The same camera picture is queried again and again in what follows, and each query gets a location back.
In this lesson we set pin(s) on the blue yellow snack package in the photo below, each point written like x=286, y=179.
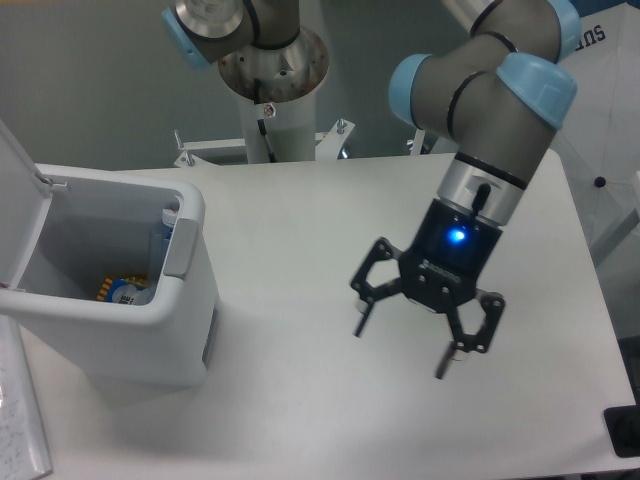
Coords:
x=120, y=290

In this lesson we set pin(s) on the clear plastic water bottle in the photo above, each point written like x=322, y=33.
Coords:
x=159, y=238

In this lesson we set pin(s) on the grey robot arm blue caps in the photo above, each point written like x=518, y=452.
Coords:
x=500, y=97

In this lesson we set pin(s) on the clear plastic wrapper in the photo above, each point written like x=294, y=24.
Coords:
x=144, y=296

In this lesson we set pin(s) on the white trash can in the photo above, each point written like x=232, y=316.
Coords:
x=109, y=269

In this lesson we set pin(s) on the white metal base bracket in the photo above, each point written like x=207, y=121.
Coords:
x=331, y=145

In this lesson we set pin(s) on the white umbrella with lettering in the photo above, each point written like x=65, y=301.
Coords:
x=599, y=142

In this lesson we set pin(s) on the black device at edge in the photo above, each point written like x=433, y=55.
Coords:
x=623, y=427

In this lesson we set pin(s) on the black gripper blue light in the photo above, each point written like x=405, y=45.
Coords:
x=439, y=270

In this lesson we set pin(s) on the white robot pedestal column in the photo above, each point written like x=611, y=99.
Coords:
x=276, y=93

